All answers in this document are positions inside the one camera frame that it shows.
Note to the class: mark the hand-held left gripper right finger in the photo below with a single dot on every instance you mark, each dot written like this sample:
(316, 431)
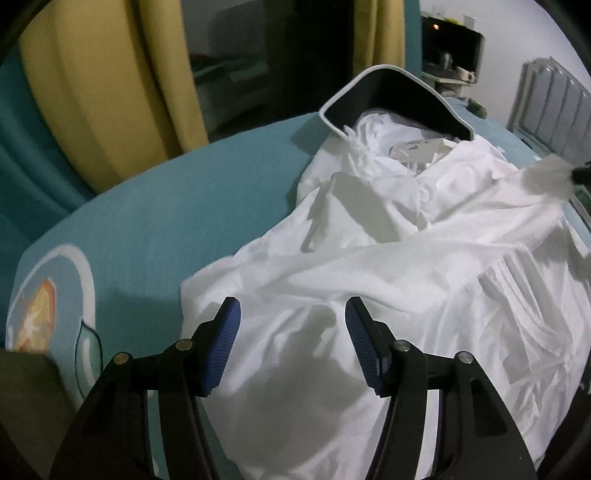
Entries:
(362, 344)

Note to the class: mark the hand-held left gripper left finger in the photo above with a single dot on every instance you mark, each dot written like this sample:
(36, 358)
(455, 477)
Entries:
(224, 344)

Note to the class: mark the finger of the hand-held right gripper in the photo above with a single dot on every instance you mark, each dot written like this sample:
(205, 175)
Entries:
(581, 174)

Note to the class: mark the large white garment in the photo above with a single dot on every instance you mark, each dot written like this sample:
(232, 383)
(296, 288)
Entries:
(415, 277)

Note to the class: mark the grey bed headboard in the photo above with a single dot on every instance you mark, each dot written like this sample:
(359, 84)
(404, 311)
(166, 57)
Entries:
(549, 101)

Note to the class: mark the small grey-green object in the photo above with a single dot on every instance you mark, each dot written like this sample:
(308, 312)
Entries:
(478, 109)

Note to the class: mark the white mug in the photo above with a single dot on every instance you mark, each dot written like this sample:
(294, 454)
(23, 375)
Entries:
(464, 74)

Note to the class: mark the clear plastic bag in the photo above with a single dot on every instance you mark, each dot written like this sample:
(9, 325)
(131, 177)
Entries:
(418, 150)

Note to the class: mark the white desk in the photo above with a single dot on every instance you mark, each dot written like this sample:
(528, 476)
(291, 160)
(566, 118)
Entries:
(441, 85)

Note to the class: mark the black monitor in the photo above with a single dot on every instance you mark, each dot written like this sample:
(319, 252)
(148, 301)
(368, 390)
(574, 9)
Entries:
(450, 41)

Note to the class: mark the black bag with white edge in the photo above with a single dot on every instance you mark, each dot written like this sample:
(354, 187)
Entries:
(397, 92)

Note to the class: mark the person's olive clothing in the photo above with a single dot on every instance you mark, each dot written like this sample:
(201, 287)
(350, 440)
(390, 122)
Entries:
(27, 415)

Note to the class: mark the narrow teal curtain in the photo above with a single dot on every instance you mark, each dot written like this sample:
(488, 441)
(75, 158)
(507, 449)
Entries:
(412, 37)

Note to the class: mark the narrow yellow curtain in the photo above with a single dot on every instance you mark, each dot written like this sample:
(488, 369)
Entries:
(378, 32)

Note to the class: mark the wide teal curtain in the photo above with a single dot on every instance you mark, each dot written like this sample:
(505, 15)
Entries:
(27, 161)

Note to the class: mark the wide yellow curtain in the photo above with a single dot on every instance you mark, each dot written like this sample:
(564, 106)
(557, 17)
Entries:
(106, 92)

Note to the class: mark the glass sliding door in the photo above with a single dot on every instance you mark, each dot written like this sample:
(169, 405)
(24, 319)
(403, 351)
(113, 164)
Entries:
(268, 60)

